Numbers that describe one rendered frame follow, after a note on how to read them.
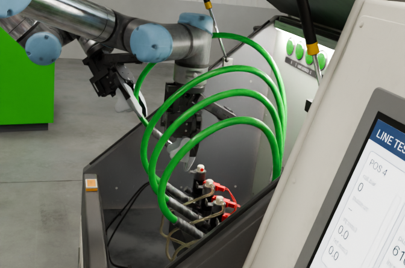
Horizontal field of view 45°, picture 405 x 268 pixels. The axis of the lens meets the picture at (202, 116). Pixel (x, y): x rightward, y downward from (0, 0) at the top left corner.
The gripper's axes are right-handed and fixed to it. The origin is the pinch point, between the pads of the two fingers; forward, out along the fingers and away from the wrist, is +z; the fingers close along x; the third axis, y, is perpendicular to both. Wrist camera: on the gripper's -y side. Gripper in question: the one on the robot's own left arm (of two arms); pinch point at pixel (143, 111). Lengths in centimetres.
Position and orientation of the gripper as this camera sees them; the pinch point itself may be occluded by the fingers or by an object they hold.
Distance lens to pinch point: 122.1
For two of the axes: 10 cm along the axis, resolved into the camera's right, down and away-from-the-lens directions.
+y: -8.0, 5.2, 2.9
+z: 5.0, 8.5, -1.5
